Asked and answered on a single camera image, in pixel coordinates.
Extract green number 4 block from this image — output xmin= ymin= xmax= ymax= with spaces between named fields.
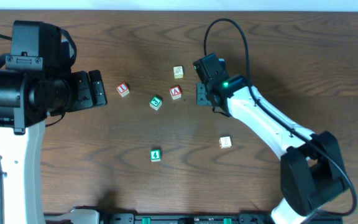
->
xmin=150 ymin=149 xmax=161 ymax=162

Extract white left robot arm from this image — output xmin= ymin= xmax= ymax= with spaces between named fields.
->
xmin=0 ymin=52 xmax=107 ymax=223

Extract red letter A block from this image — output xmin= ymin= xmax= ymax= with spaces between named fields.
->
xmin=170 ymin=86 xmax=182 ymax=100

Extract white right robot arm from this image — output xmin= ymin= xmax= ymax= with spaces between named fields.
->
xmin=197 ymin=73 xmax=354 ymax=223

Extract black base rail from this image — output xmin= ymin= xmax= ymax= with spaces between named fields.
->
xmin=44 ymin=213 xmax=344 ymax=224

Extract plain block red side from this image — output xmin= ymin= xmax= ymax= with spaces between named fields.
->
xmin=219 ymin=136 xmax=232 ymax=149

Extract turtle picture yellow block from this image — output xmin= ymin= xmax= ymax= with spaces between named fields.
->
xmin=173 ymin=66 xmax=184 ymax=79

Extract red letter I block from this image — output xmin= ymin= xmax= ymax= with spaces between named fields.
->
xmin=116 ymin=83 xmax=130 ymax=97

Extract green letter J block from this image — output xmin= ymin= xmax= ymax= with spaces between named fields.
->
xmin=149 ymin=96 xmax=162 ymax=110

